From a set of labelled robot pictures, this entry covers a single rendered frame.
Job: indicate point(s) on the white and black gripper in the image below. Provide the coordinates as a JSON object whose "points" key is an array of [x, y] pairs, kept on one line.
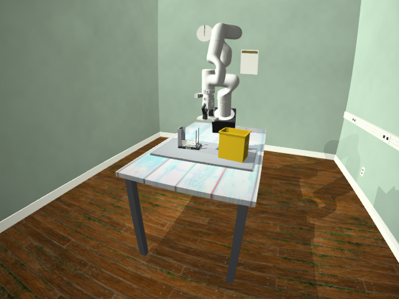
{"points": [[208, 104]]}

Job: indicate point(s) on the yellow open-top bin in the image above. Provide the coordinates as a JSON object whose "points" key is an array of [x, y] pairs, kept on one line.
{"points": [[233, 144]]}

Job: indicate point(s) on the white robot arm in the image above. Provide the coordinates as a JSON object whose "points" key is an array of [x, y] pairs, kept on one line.
{"points": [[220, 54]]}

